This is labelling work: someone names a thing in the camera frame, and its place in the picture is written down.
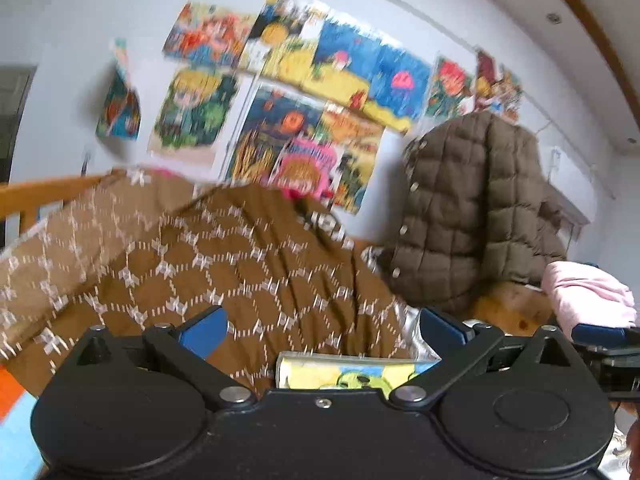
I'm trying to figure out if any dark night sunflower painting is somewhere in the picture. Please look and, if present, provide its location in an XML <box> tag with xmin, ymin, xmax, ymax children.
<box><xmin>224</xmin><ymin>84</ymin><xmax>323</xmax><ymax>183</ymax></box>

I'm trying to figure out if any colourful cartoon monkey bedsheet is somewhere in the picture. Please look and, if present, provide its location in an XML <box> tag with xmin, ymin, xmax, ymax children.
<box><xmin>0</xmin><ymin>368</ymin><xmax>43</xmax><ymax>480</ymax></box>

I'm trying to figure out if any brown quilted puffer jacket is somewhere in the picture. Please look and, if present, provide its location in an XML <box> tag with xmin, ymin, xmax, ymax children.
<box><xmin>383</xmin><ymin>112</ymin><xmax>566</xmax><ymax>314</ymax></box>

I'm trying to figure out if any brown PF patterned blanket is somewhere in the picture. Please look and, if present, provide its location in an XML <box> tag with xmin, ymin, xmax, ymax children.
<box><xmin>1</xmin><ymin>168</ymin><xmax>416</xmax><ymax>394</ymax></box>

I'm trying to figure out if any white floral satin quilt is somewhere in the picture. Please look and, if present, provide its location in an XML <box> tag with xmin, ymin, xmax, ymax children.
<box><xmin>359</xmin><ymin>245</ymin><xmax>431</xmax><ymax>361</ymax></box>

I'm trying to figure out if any pink girl diamond painting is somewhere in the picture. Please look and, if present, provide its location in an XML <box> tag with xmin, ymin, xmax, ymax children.
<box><xmin>268</xmin><ymin>136</ymin><xmax>343</xmax><ymax>198</ymax></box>

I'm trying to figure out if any curled colourful poster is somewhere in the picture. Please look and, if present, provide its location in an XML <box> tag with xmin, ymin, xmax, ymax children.
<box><xmin>96</xmin><ymin>38</ymin><xmax>141</xmax><ymax>140</ymax></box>

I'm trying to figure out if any red flower painting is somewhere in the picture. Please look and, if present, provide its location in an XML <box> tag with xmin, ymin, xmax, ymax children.
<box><xmin>425</xmin><ymin>56</ymin><xmax>474</xmax><ymax>120</ymax></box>

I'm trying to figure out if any pink folded cloth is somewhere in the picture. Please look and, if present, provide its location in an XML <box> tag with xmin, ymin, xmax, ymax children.
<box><xmin>540</xmin><ymin>261</ymin><xmax>637</xmax><ymax>339</ymax></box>

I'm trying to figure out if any metal tray with cartoon print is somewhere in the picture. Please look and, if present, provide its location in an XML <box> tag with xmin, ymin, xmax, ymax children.
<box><xmin>276</xmin><ymin>352</ymin><xmax>439</xmax><ymax>396</ymax></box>

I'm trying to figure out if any blond boy diamond painting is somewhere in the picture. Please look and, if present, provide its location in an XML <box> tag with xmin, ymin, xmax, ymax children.
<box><xmin>148</xmin><ymin>65</ymin><xmax>240</xmax><ymax>167</ymax></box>

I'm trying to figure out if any yellow blue beach painting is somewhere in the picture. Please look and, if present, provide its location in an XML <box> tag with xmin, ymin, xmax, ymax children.
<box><xmin>239</xmin><ymin>0</ymin><xmax>431</xmax><ymax>133</ymax></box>

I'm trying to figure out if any red haired girl painting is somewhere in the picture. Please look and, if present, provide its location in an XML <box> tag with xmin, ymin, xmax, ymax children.
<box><xmin>163</xmin><ymin>1</ymin><xmax>257</xmax><ymax>68</ymax></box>

